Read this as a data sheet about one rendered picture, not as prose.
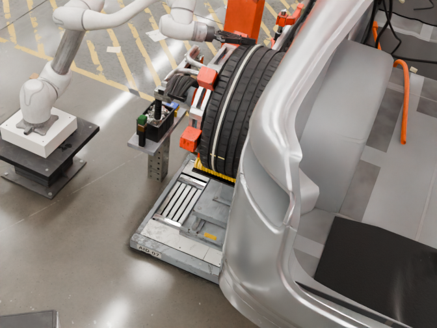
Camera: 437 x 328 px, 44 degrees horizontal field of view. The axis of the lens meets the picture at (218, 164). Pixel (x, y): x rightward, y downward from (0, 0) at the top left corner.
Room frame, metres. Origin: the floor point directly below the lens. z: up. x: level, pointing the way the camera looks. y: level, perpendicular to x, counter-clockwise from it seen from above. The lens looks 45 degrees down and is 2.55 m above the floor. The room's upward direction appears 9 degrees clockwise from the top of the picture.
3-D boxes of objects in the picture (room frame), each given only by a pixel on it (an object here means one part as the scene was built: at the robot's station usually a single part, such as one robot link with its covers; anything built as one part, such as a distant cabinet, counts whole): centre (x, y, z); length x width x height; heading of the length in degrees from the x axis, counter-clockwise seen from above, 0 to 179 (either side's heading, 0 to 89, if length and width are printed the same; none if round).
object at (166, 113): (2.33, 0.39, 0.51); 0.20 x 0.14 x 0.13; 163
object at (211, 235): (2.07, -0.09, 0.13); 0.50 x 0.36 x 0.10; 164
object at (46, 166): (2.28, 1.07, 0.15); 0.50 x 0.50 x 0.30; 72
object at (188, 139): (1.86, 0.15, 0.85); 0.09 x 0.08 x 0.07; 164
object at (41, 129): (2.26, 1.07, 0.42); 0.22 x 0.18 x 0.06; 171
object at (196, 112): (2.16, 0.07, 0.85); 0.54 x 0.07 x 0.54; 164
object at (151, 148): (2.36, 0.38, 0.44); 0.43 x 0.17 x 0.03; 164
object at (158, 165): (2.39, 0.37, 0.21); 0.10 x 0.10 x 0.42; 74
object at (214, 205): (2.12, -0.10, 0.32); 0.40 x 0.30 x 0.28; 164
